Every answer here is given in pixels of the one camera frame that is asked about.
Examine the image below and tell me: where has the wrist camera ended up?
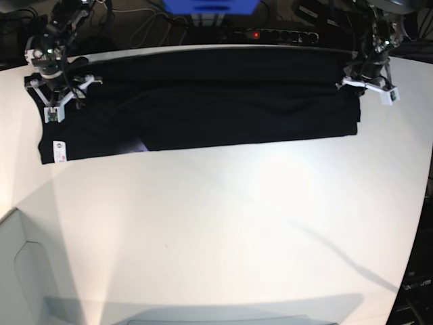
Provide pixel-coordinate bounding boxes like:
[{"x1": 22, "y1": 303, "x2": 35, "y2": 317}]
[
  {"x1": 380, "y1": 87, "x2": 400, "y2": 106},
  {"x1": 43, "y1": 106, "x2": 65, "y2": 123}
]

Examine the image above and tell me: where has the white shirt label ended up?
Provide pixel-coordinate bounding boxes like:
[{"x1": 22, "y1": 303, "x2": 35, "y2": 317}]
[{"x1": 53, "y1": 141, "x2": 68, "y2": 163}]

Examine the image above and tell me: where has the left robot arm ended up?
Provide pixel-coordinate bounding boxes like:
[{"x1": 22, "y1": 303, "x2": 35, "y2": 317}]
[{"x1": 336, "y1": 1, "x2": 426, "y2": 92}]

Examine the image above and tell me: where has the black power strip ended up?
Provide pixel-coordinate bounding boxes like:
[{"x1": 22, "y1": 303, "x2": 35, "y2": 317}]
[{"x1": 235, "y1": 29, "x2": 319, "y2": 45}]

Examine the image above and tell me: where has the black T-shirt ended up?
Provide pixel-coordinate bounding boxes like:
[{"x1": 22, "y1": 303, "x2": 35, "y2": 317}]
[{"x1": 38, "y1": 47, "x2": 361, "y2": 165}]

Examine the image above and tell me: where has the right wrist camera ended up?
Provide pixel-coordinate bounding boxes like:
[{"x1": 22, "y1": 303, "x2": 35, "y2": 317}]
[{"x1": 43, "y1": 106, "x2": 65, "y2": 123}]

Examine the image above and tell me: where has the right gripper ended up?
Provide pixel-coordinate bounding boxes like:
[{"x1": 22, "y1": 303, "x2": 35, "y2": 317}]
[{"x1": 24, "y1": 71, "x2": 103, "y2": 112}]

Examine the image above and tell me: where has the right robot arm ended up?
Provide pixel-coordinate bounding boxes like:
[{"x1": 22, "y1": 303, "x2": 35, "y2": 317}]
[{"x1": 24, "y1": 1, "x2": 102, "y2": 123}]

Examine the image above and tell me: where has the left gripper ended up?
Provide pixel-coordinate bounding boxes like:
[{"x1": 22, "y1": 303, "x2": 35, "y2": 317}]
[{"x1": 336, "y1": 59, "x2": 394, "y2": 91}]

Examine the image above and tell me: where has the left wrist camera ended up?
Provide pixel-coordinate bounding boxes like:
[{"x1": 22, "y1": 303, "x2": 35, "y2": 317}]
[{"x1": 380, "y1": 87, "x2": 400, "y2": 106}]

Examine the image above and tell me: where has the blue box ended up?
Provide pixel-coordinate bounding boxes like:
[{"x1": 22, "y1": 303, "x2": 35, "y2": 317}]
[{"x1": 163, "y1": 0, "x2": 260, "y2": 15}]

